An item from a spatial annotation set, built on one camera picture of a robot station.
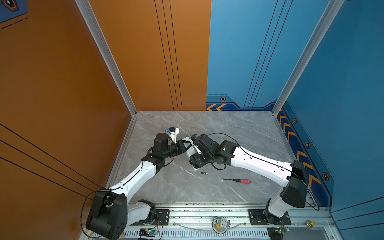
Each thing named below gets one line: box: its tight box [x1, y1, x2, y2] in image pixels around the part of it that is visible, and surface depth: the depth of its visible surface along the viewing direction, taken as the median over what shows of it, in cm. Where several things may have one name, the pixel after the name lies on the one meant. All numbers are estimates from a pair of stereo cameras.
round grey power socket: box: [211, 215, 231, 234], surface depth 68 cm
